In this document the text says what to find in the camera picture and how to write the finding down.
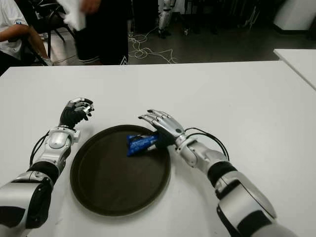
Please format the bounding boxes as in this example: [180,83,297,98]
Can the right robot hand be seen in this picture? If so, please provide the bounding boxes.
[137,109,186,150]

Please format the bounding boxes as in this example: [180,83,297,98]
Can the seated person white shirt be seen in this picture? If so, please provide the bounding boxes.
[0,0,54,75]

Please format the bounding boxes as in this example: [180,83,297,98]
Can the white side table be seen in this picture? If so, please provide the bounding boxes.
[273,48,316,90]

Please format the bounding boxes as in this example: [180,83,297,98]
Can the folded metal stand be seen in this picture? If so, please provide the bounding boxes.
[237,0,260,28]

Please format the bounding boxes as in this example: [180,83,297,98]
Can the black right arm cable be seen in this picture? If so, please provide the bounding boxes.
[184,127,229,161]

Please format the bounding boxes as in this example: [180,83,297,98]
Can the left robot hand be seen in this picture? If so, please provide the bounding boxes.
[59,97,95,129]

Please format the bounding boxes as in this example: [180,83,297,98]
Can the round dark brown tray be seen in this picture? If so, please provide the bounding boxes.
[70,124,171,217]

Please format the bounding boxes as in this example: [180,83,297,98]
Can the walking person black shorts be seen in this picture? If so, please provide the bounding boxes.
[56,0,130,66]

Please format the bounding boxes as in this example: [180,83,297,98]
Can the black chair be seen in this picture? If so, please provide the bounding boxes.
[24,0,76,65]

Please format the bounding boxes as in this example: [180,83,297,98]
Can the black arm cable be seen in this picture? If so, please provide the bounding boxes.
[184,127,229,161]
[29,132,50,166]

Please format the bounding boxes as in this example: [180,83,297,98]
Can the blue Oreo packet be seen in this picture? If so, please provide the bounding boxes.
[126,134,158,157]

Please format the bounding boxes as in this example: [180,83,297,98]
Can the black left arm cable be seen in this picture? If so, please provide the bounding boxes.
[29,132,50,166]

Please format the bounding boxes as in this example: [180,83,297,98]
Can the black cabinet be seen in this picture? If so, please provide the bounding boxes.
[128,0,161,34]

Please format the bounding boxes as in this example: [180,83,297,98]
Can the white cable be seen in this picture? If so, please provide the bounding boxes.
[128,24,178,64]

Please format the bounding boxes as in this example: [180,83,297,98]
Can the white curved panel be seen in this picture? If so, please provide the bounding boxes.
[273,0,316,32]

